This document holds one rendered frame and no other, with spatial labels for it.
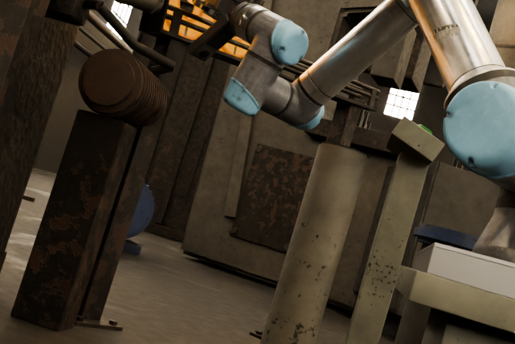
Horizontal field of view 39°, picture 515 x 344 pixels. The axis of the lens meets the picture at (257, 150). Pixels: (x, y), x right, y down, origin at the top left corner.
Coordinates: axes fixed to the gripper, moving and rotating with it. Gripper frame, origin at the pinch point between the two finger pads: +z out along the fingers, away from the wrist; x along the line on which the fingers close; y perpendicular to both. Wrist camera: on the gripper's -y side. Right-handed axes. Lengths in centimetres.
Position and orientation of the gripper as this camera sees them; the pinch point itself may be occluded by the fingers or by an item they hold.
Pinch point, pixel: (190, 0)
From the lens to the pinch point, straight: 163.3
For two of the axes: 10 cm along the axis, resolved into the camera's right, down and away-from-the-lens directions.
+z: -5.8, -4.4, 6.8
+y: 5.0, -8.6, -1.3
